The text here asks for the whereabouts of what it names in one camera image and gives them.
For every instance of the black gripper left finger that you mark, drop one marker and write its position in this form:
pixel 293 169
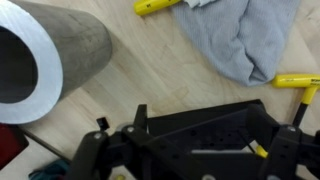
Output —
pixel 93 156

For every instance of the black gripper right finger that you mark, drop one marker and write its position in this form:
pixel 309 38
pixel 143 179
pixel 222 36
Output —
pixel 286 150

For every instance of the small teal object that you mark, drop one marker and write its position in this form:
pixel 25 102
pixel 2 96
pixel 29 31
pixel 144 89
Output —
pixel 50 171

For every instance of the grey metal cylinder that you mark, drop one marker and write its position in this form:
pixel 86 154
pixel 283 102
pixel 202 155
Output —
pixel 76 43

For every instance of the white cloth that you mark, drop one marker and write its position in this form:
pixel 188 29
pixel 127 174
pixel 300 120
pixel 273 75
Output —
pixel 243 36

